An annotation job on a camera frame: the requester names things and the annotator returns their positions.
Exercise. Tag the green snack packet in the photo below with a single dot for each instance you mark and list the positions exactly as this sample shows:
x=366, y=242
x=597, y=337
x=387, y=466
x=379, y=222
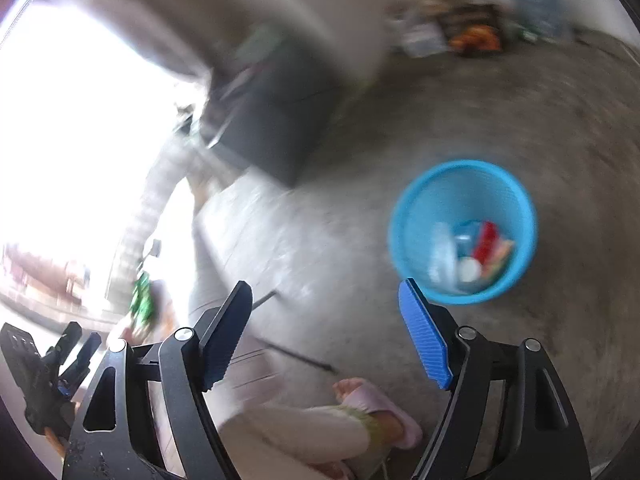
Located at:
x=143, y=300

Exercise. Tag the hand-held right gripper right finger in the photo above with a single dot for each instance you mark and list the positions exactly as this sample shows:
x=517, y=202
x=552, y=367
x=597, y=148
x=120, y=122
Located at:
x=425, y=335

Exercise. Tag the dark snack bag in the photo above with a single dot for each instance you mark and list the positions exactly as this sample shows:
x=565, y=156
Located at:
x=472, y=27

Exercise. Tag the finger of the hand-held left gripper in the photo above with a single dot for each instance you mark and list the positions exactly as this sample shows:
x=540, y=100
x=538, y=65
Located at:
x=67, y=345
x=86, y=355

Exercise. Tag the dark grey cabinet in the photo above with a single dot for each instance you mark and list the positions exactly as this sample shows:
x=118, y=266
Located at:
x=280, y=110

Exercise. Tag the printed plastic tablecloth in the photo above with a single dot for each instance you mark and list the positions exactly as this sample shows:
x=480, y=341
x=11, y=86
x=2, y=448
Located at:
x=235, y=240

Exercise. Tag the blue mesh wastebasket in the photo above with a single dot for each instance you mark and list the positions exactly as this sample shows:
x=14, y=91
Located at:
x=415, y=240

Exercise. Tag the pink slipper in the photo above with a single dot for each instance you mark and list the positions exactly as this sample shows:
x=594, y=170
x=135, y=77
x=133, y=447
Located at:
x=385, y=405

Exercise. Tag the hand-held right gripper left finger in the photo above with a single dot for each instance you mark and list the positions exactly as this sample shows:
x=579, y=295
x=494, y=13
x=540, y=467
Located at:
x=220, y=355

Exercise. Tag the crumpled white plastic bag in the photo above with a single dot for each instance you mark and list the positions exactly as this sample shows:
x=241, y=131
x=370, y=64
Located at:
x=420, y=37

